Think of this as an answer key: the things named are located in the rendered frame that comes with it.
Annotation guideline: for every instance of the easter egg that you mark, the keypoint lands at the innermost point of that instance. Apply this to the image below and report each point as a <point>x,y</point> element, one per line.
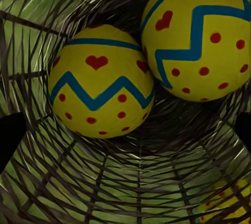
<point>100,85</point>
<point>198,50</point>
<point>238,213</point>

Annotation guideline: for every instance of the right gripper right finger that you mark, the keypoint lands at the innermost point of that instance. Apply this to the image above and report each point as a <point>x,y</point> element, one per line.
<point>243,129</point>

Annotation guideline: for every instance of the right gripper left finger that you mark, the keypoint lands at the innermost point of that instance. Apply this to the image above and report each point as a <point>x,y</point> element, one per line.
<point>12,130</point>

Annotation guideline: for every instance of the wicker basket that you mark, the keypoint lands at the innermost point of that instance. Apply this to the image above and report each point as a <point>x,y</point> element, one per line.
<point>197,135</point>

